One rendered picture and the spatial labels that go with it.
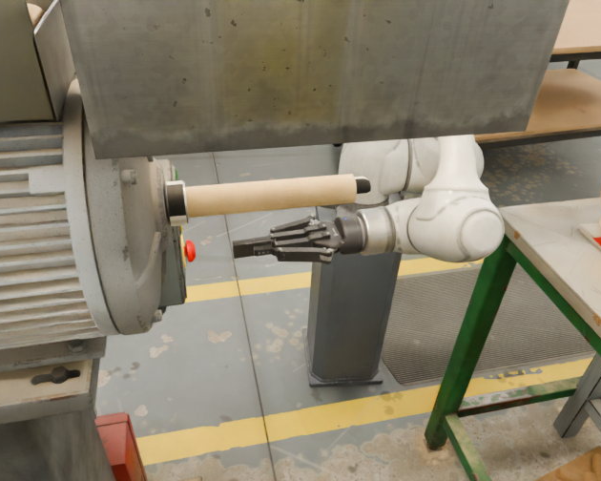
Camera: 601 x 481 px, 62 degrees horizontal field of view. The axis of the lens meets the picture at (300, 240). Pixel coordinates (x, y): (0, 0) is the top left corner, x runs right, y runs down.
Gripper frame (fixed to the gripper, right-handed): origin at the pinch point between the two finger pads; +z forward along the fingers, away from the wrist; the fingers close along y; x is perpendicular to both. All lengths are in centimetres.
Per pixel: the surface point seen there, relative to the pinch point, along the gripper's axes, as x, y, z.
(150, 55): 48, -42, 11
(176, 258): 5.7, -7.4, 13.3
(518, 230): -5, 0, -57
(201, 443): -97, 23, 17
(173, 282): 0.9, -7.4, 14.4
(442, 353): -98, 41, -79
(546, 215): -6, 4, -67
